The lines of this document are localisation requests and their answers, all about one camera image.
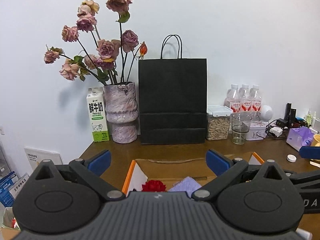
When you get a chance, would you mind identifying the yellow ceramic mug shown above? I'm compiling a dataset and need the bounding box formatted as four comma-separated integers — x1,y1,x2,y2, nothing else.
311,134,320,147

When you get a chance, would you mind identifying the small white round lid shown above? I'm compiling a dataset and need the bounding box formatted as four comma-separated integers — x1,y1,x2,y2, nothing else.
286,154,297,163

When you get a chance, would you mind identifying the purple tissue pack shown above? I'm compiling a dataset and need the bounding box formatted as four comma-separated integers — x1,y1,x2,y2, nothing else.
286,126,313,151

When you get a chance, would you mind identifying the purple cloth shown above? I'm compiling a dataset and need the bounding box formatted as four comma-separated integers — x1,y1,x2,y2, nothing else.
168,177,201,198

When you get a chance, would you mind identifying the black device stand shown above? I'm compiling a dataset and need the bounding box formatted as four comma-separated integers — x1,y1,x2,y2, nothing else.
284,102,297,128

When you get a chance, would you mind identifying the white floral tin box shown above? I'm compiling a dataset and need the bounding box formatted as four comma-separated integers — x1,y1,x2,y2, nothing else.
246,121,268,141

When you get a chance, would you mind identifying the clear glass cup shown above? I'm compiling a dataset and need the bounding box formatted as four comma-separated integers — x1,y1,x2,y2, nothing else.
231,112,252,145

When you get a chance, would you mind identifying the clear container of seeds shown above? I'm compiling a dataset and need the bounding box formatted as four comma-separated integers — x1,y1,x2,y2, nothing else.
206,105,233,141

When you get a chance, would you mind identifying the white round speaker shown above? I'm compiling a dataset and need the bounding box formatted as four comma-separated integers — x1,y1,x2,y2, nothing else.
259,105,273,122

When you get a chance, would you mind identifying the red orange cardboard box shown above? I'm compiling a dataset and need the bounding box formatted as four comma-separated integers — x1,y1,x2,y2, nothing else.
121,151,266,198

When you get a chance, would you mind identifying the white paper sign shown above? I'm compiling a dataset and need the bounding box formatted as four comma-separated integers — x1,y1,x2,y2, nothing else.
24,147,63,171

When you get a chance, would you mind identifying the red artificial flower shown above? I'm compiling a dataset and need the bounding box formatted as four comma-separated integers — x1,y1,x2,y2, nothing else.
142,180,167,192

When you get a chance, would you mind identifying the white green milk carton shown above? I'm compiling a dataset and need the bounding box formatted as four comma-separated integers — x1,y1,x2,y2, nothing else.
86,87,110,142

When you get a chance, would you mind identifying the purple ceramic vase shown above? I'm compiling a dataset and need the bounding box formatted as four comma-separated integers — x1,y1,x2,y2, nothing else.
104,82,138,144

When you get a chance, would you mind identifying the water bottle left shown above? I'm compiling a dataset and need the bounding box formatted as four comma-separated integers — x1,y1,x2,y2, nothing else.
224,84,241,113

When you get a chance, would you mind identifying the water bottle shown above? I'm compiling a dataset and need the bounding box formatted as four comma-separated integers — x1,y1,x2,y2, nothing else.
249,85,262,121
224,84,241,113
239,84,252,112

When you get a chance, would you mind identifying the water bottle right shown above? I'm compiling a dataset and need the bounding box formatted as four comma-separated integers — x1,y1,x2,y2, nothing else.
249,85,262,121

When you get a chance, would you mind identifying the water bottle middle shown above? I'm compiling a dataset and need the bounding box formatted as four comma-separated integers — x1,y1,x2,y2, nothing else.
239,84,252,112

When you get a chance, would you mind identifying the black paper shopping bag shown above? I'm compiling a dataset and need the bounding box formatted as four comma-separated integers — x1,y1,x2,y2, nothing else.
138,34,207,145

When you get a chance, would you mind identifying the dried pink rose bouquet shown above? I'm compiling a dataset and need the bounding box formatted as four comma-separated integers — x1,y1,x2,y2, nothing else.
43,0,148,85

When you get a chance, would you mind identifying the white charger with cables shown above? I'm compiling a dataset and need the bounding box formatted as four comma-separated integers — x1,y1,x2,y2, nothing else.
265,118,289,140

